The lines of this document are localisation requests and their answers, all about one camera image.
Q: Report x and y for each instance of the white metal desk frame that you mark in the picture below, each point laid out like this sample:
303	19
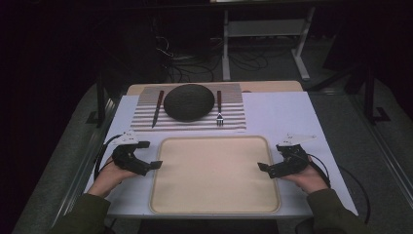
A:
259	28

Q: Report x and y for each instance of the metal rail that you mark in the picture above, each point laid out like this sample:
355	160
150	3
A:
87	152
386	149

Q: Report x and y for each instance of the beige tray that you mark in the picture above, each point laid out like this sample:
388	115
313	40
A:
214	175

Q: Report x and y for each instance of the person's right hand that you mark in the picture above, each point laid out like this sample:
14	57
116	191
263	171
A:
308	180

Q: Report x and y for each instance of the dark round plate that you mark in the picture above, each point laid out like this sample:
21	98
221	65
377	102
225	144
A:
188	102

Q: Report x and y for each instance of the striped woven placemat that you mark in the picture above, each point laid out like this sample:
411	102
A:
233	104

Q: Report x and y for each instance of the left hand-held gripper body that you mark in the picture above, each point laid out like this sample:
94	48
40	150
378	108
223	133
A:
128	159

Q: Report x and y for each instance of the person's left hand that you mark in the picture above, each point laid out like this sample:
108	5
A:
108	178

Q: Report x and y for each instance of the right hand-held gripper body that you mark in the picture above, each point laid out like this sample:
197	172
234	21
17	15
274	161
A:
292	162

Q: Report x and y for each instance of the black metal stand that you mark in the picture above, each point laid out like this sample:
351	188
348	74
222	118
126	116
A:
369	94
100	97

